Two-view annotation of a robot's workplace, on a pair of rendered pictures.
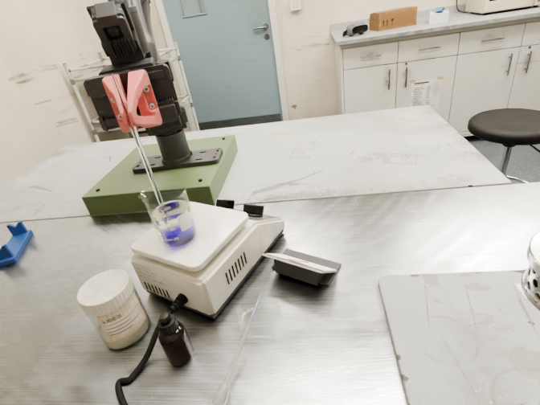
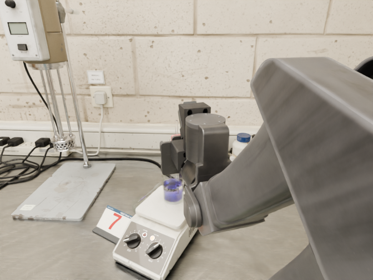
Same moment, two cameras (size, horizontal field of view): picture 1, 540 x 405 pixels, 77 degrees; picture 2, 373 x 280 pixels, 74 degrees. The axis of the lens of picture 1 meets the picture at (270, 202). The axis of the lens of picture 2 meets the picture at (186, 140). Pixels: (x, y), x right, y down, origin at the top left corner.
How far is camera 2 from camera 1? 0.88 m
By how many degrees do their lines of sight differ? 125
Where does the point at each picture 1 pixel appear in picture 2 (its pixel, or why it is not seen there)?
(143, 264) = not seen: hidden behind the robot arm
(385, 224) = (41, 259)
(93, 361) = not seen: hidden behind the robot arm
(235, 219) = (143, 206)
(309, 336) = (123, 203)
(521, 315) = (45, 200)
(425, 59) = not seen: outside the picture
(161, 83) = (167, 152)
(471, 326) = (65, 198)
